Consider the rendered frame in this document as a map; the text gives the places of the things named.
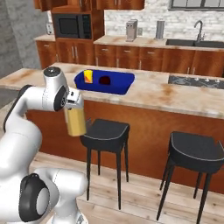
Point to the metal tap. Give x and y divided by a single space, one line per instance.
200 30

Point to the black microwave oven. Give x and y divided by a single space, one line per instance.
73 26

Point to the black hob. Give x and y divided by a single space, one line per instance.
195 82

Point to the window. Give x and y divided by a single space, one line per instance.
197 4

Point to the brown wall cupboards run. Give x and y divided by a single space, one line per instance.
87 4

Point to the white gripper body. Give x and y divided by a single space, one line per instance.
76 105

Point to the white wall socket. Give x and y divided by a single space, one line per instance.
50 28

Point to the blue tray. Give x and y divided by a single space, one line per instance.
119 84

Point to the black bar stool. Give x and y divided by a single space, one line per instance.
106 135
194 151

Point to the dark sink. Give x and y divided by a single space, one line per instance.
194 43

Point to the dark red mug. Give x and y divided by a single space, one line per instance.
104 80

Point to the grey toaster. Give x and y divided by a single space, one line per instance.
131 30

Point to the brown wooden island counter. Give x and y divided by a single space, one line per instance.
148 137

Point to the grey metal canister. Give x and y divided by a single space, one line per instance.
160 29

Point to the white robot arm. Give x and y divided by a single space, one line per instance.
17 145

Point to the yellow and red cup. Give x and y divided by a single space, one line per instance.
88 77

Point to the brown base cupboards run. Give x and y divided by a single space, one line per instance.
151 58

